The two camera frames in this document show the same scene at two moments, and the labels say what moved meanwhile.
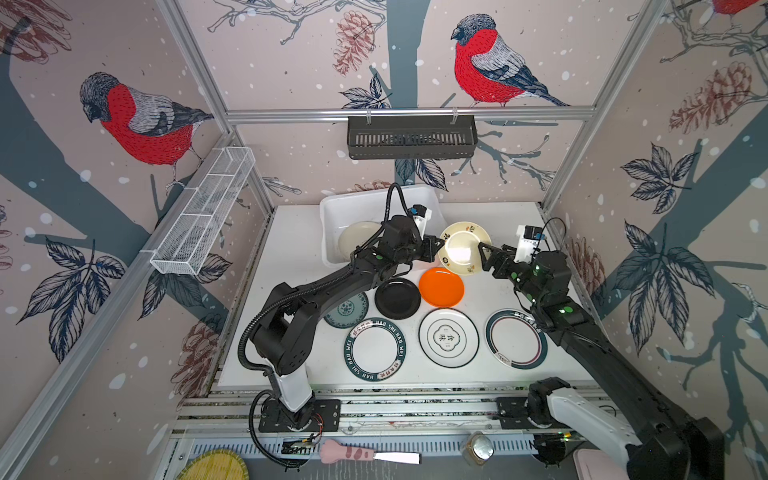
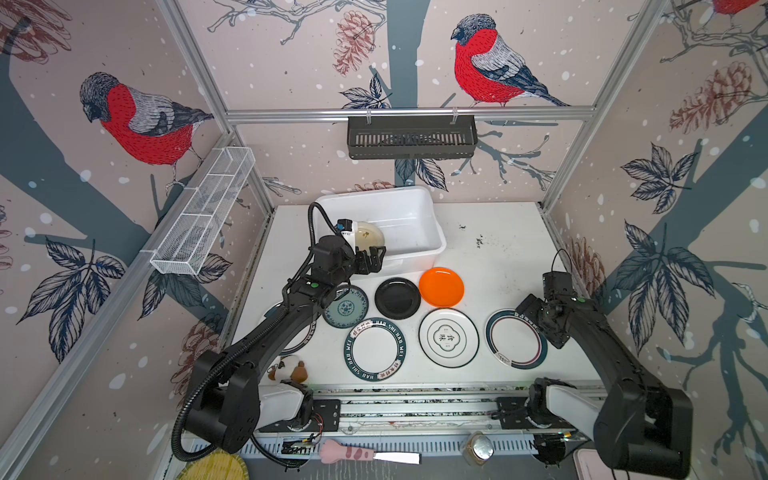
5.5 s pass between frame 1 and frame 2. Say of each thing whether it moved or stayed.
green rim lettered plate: stayed
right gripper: moved
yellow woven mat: stayed
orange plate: stayed
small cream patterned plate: moved
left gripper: moved
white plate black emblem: stayed
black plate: stayed
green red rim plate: stayed
